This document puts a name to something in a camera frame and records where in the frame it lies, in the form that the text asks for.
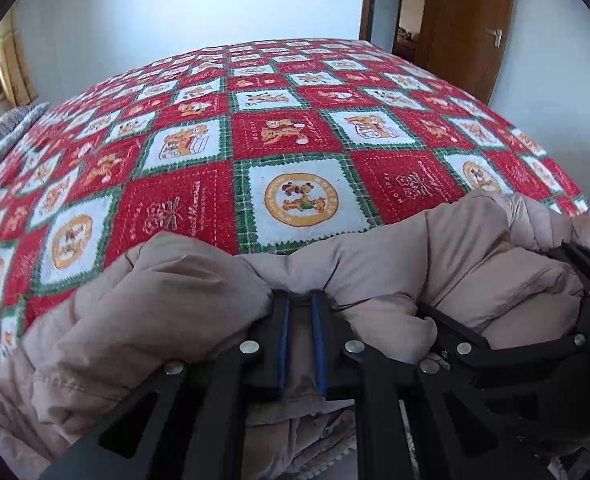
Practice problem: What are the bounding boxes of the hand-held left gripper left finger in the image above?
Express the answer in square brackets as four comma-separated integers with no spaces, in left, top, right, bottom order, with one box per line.
[40,290,293,480]

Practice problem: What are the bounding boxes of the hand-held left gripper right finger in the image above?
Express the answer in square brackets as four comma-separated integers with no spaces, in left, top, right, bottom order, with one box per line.
[310,290,566,480]

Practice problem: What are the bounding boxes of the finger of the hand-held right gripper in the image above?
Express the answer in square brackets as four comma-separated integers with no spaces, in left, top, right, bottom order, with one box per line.
[548,241,590,337]
[416,303,587,369]

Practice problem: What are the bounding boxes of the pale pink quilted jacket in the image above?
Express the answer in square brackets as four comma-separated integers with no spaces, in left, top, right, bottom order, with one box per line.
[0,190,590,480]

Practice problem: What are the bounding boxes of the red checked printed bedspread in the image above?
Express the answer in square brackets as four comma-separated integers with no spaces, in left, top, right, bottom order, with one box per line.
[0,37,590,392]

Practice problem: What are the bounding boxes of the brown wooden door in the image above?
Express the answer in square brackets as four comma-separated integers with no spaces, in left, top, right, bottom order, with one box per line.
[419,0,519,104]

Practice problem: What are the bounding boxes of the striped pillow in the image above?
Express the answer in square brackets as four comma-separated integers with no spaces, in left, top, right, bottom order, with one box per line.
[0,102,52,187]

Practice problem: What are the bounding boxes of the narrow yellow curtain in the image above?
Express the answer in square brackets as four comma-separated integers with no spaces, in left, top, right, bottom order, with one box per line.
[0,9,39,109]

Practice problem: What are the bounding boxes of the dark wooden door frame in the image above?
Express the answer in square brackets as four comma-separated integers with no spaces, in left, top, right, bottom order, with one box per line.
[359,0,432,62]

